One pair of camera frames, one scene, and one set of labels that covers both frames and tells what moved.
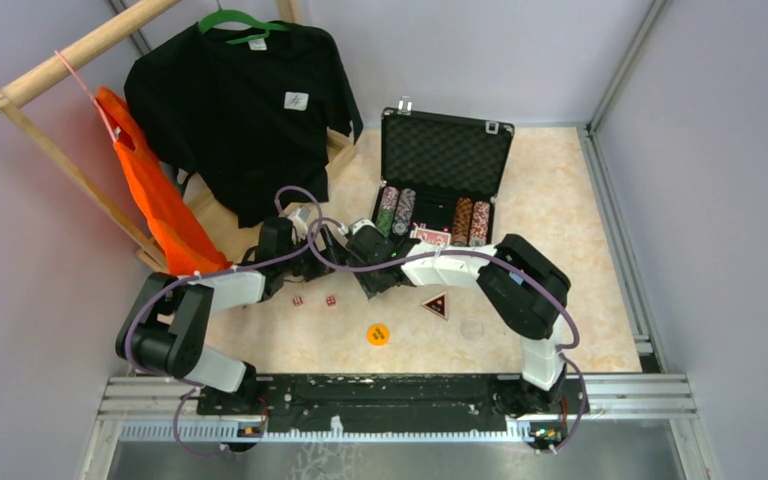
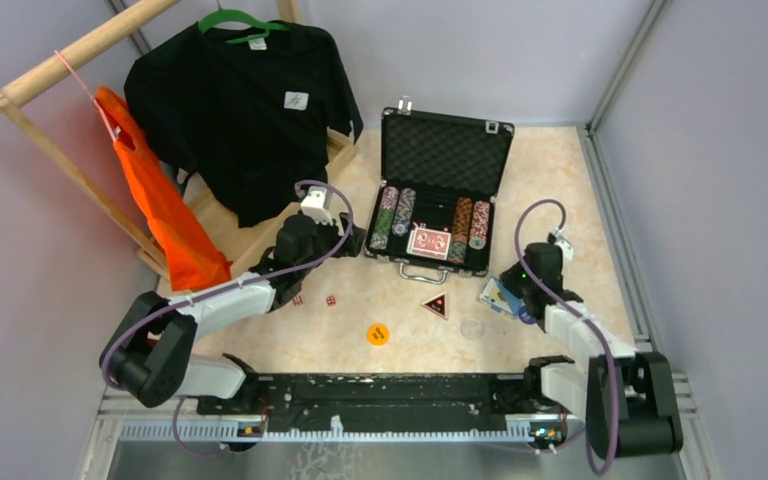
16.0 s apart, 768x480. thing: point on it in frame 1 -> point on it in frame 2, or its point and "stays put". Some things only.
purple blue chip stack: x=403 y=212 stays put
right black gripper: x=355 y=253 -> x=513 y=289
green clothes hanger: x=228 y=15 stays put
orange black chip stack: x=461 y=221 stays put
